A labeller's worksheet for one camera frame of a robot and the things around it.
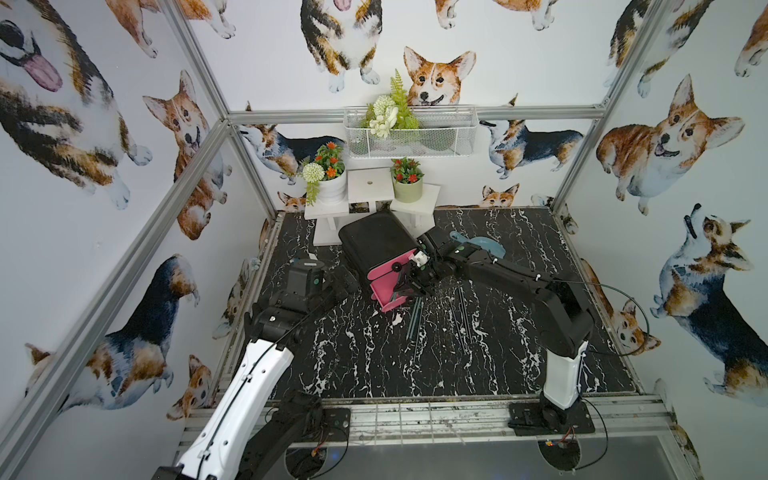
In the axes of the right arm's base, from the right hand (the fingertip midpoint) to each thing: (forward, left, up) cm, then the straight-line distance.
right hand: (390, 290), depth 82 cm
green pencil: (-2, -8, -15) cm, 17 cm away
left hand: (0, +10, +9) cm, 13 cm away
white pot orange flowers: (+33, +20, +12) cm, 41 cm away
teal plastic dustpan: (+28, -36, -17) cm, 49 cm away
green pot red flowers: (+34, -5, +11) cm, 36 cm away
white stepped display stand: (+33, +7, +7) cm, 34 cm away
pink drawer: (+5, +3, -4) cm, 7 cm away
